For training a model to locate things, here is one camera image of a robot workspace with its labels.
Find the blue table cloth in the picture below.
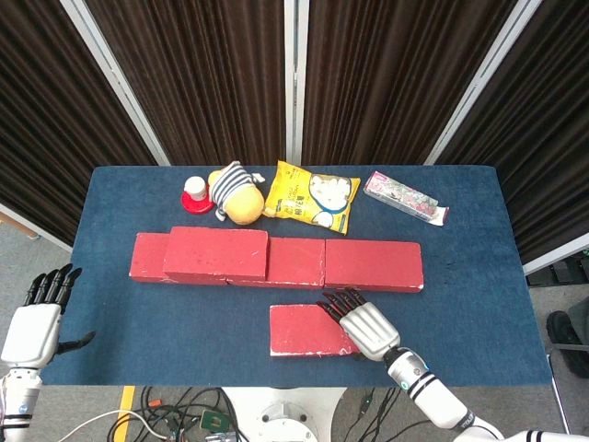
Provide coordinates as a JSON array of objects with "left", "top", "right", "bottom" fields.
[{"left": 39, "top": 164, "right": 553, "bottom": 388}]

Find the small white jar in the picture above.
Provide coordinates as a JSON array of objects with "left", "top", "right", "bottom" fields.
[{"left": 183, "top": 178, "right": 209, "bottom": 203}]

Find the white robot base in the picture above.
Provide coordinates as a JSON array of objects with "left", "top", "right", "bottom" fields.
[{"left": 222, "top": 385, "right": 346, "bottom": 442}]

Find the green circuit board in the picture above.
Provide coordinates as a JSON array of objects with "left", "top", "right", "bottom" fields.
[{"left": 200, "top": 408, "right": 230, "bottom": 432}]

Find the black chair base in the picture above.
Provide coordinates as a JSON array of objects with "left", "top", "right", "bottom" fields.
[{"left": 547, "top": 301, "right": 589, "bottom": 378}]

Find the yellow plush toy striped shirt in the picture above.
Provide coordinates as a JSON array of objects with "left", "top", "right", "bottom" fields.
[{"left": 207, "top": 160, "right": 267, "bottom": 227}]

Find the dark brown corrugated partition panel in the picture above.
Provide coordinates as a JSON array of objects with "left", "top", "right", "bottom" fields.
[
  {"left": 0, "top": 0, "right": 160, "bottom": 248},
  {"left": 301, "top": 0, "right": 519, "bottom": 167},
  {"left": 434, "top": 0, "right": 589, "bottom": 263},
  {"left": 85, "top": 0, "right": 287, "bottom": 167}
]

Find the black cable with green light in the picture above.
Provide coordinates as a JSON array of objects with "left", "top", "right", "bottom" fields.
[{"left": 353, "top": 386, "right": 404, "bottom": 442}]

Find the white floor cable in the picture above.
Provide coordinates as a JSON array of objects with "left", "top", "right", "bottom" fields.
[{"left": 57, "top": 408, "right": 169, "bottom": 442}]

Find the pink candy box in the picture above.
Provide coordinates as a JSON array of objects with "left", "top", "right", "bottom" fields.
[{"left": 363, "top": 170, "right": 451, "bottom": 227}]

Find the white partition foot bar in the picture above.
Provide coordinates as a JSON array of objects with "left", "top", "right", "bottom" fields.
[
  {"left": 0, "top": 202, "right": 73, "bottom": 252},
  {"left": 522, "top": 232, "right": 589, "bottom": 277}
]

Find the yellow floor tape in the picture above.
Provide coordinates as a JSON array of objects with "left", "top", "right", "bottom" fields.
[{"left": 109, "top": 385, "right": 137, "bottom": 442}]

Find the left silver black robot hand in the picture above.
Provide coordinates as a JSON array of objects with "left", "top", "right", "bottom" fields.
[{"left": 0, "top": 262, "right": 97, "bottom": 369}]

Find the red and white cup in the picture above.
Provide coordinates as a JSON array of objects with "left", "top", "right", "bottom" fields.
[{"left": 180, "top": 190, "right": 216, "bottom": 215}]

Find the red brick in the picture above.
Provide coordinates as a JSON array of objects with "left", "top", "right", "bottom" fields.
[
  {"left": 269, "top": 303, "right": 364, "bottom": 358},
  {"left": 225, "top": 235, "right": 328, "bottom": 290},
  {"left": 128, "top": 232, "right": 229, "bottom": 285},
  {"left": 324, "top": 238, "right": 425, "bottom": 295},
  {"left": 163, "top": 226, "right": 270, "bottom": 283}
]

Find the white partition post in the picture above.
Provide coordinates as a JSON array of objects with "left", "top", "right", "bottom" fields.
[
  {"left": 283, "top": 0, "right": 305, "bottom": 167},
  {"left": 59, "top": 0, "right": 171, "bottom": 167},
  {"left": 422, "top": 0, "right": 544, "bottom": 167}
]

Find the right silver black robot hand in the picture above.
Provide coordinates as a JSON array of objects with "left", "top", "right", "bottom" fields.
[{"left": 316, "top": 287, "right": 401, "bottom": 363}]

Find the yellow snack bag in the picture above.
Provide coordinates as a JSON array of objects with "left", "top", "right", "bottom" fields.
[{"left": 262, "top": 159, "right": 362, "bottom": 236}]

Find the black floor cable tangle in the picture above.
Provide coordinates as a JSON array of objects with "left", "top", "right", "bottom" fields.
[{"left": 108, "top": 385, "right": 245, "bottom": 442}]

